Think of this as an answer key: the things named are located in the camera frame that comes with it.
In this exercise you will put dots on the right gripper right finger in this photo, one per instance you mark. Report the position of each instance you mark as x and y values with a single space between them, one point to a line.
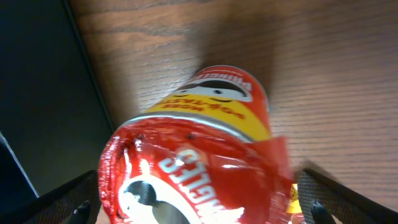
324 200

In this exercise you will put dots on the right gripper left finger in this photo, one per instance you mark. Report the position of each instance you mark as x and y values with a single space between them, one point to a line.
77 201

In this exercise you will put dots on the red Pringles can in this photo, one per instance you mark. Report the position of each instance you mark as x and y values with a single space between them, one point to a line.
203 154

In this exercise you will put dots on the yellow chocolate wafer packet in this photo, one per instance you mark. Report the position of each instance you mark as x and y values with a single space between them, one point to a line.
294 205

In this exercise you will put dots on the dark green open box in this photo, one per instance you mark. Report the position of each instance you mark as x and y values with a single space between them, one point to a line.
53 119

